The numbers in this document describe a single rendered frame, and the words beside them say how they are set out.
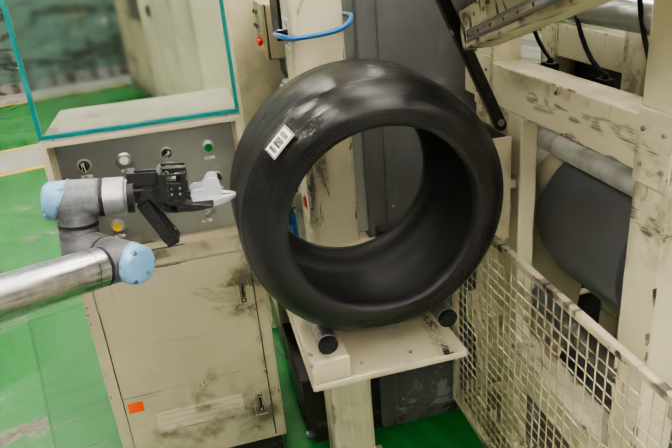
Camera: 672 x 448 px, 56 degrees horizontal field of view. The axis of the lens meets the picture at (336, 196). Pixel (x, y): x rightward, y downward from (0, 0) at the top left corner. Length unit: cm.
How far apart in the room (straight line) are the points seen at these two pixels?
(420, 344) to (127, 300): 94
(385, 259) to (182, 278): 69
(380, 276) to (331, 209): 22
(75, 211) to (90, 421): 168
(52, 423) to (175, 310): 102
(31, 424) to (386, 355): 181
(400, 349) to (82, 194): 79
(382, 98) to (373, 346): 64
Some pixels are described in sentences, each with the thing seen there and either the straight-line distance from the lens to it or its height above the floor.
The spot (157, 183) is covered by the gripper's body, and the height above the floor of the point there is 130.
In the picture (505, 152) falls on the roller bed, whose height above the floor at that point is 116.
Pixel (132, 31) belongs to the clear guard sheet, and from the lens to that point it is 181.
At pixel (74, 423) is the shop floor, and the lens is 288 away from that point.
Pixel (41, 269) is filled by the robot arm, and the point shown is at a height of 126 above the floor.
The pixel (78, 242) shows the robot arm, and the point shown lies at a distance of 129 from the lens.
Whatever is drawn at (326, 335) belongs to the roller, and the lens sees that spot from 139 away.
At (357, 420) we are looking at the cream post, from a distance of 206.
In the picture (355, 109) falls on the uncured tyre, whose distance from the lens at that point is 118.
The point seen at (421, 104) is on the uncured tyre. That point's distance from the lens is 122.
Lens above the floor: 172
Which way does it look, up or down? 23 degrees down
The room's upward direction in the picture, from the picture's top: 5 degrees counter-clockwise
